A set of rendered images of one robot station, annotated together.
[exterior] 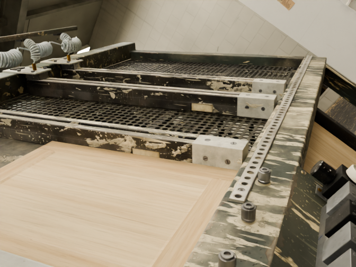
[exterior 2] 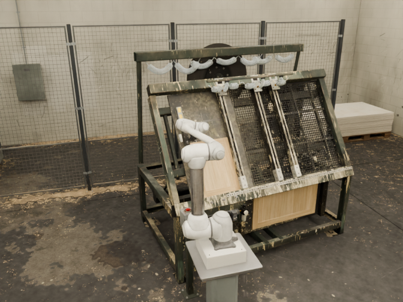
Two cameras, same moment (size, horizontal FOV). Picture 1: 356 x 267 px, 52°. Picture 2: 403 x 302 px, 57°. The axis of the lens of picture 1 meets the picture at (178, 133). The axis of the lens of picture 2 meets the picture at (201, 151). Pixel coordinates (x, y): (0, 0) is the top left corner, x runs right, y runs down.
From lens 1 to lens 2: 3.19 m
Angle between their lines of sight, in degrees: 44
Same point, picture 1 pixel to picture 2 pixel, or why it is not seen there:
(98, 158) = (226, 156)
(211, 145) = (241, 181)
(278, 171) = (241, 198)
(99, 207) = (213, 172)
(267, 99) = (278, 178)
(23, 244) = not seen: hidden behind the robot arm
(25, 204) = not seen: hidden behind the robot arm
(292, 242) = (223, 208)
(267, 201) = (229, 200)
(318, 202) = (238, 207)
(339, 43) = not seen: outside the picture
